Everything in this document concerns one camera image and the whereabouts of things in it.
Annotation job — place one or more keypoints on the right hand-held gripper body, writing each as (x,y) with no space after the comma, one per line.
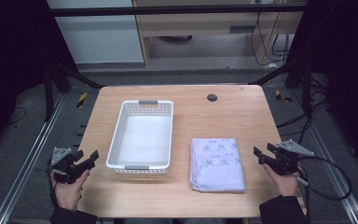
(284,163)

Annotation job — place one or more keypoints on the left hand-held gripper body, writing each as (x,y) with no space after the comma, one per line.
(62,168)

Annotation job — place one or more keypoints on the person's right hand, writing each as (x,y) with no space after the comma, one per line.
(286,185)

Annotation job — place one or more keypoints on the person's left hand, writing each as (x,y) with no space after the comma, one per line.
(68,194)

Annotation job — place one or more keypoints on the folded lavender printed towel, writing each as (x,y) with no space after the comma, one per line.
(217,165)

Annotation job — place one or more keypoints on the yellow black striped tape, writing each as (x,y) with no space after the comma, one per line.
(282,96)
(81,100)

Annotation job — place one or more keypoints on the white plastic basket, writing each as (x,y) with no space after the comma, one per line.
(144,138)

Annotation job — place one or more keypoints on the black metal stand leg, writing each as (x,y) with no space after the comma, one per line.
(71,74)
(295,73)

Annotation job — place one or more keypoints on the black curtain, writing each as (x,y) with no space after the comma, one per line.
(12,62)
(345,68)

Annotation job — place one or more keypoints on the white cabinet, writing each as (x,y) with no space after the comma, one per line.
(99,37)

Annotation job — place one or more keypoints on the light wooden desk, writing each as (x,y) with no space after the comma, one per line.
(205,25)

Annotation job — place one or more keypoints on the metal floor rail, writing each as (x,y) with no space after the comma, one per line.
(329,152)
(28,158)

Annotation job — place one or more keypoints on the black horizontal frame bar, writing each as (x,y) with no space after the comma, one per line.
(167,11)

